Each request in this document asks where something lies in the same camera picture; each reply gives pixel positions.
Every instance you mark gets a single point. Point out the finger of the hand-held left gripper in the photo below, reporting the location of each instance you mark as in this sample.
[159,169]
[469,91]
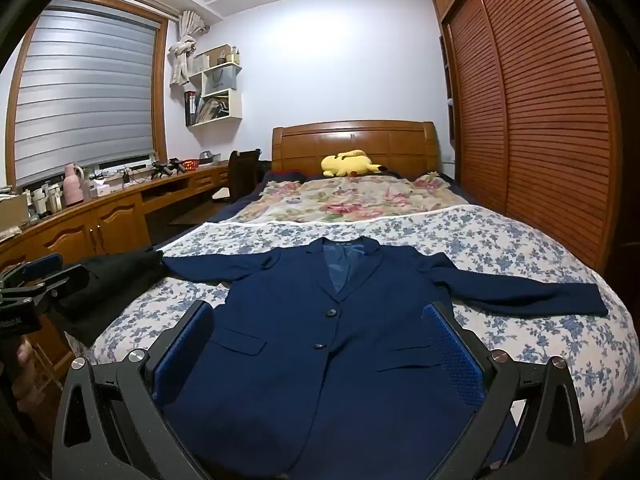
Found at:
[42,265]
[70,282]

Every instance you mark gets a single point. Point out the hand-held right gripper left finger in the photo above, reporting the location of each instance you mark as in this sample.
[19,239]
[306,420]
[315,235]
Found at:
[182,350]

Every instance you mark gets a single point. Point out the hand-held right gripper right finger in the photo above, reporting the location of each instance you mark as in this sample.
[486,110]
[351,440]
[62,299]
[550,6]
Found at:
[455,355]

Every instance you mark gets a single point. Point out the navy blue suit jacket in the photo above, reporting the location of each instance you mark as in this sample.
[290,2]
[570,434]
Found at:
[320,360]

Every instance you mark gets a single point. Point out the black garment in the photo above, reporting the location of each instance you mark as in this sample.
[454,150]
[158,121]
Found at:
[110,285]

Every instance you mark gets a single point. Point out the cardboard box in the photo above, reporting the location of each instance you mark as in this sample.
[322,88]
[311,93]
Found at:
[12,212]

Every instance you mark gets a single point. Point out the wooden desk cabinet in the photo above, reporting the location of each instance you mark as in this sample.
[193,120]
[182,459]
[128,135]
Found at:
[115,220]

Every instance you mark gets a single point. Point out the pink thermos jug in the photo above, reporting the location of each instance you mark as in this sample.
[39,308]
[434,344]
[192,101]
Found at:
[73,187]

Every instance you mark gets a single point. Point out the blue floral bed sheet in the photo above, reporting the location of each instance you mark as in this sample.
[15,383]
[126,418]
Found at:
[525,270]

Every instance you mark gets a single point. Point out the black device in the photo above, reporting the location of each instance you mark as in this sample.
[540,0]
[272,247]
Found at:
[162,169]

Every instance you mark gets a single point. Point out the red basket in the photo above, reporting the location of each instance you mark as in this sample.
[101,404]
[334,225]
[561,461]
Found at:
[190,165]

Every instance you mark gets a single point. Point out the grey window blind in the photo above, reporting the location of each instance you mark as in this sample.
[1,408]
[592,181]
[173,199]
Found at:
[85,95]

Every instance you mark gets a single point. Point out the pink floral quilt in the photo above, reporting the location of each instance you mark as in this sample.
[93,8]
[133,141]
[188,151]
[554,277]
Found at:
[350,200]

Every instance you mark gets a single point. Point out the dark desk chair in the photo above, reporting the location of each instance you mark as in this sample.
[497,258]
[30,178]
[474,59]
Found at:
[242,170]

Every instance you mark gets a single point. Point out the black binders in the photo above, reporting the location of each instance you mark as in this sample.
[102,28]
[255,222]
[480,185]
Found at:
[191,108]

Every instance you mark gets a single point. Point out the wooden headboard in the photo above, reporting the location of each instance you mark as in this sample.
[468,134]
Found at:
[390,145]

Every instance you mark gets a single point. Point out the yellow plush toy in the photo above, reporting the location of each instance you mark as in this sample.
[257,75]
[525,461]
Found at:
[345,164]

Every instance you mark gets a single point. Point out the tied cream curtain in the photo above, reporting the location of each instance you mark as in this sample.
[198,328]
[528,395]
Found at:
[181,60]

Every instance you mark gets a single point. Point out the grey paper bag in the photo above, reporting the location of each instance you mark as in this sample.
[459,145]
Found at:
[219,81]

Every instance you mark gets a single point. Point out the wooden louvered wardrobe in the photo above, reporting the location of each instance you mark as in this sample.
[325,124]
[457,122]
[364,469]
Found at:
[540,110]

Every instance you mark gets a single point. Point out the wooden window frame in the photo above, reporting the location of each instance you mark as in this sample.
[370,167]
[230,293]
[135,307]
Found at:
[161,85]

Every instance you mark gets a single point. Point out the white wall shelf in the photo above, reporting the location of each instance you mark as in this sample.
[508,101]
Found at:
[236,105]

